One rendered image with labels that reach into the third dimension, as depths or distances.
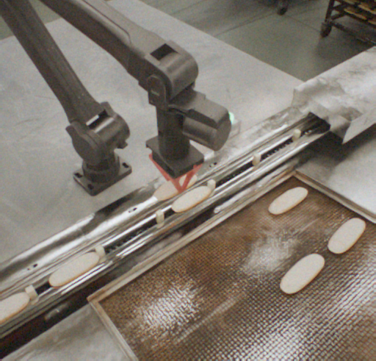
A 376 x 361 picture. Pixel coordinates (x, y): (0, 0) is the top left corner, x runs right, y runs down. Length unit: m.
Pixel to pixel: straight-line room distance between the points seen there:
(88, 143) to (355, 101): 0.66
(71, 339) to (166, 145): 0.35
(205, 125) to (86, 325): 0.37
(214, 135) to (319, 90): 0.55
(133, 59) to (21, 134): 0.60
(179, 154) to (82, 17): 0.27
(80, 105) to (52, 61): 0.10
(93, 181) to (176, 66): 0.43
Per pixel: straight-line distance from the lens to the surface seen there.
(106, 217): 0.85
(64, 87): 0.85
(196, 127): 0.63
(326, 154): 1.08
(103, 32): 0.67
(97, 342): 0.69
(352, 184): 1.03
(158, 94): 0.62
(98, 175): 0.94
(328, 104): 1.07
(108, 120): 0.87
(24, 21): 0.85
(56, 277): 0.80
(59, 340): 0.71
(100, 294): 0.73
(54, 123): 1.17
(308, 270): 0.71
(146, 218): 0.85
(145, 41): 0.64
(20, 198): 1.00
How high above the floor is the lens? 1.53
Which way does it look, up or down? 46 degrees down
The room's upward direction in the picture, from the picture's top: straight up
